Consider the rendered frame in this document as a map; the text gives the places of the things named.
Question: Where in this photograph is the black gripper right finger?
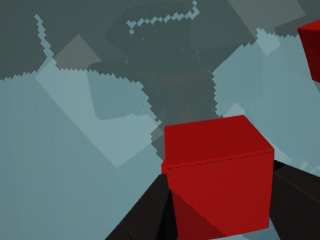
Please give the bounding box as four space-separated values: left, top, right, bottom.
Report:
269 160 320 240

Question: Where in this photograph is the red cube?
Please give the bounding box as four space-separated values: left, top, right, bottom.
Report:
297 20 320 83
161 161 167 173
164 115 275 240

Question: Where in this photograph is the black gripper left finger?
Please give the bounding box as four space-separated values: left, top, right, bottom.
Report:
104 173 177 240

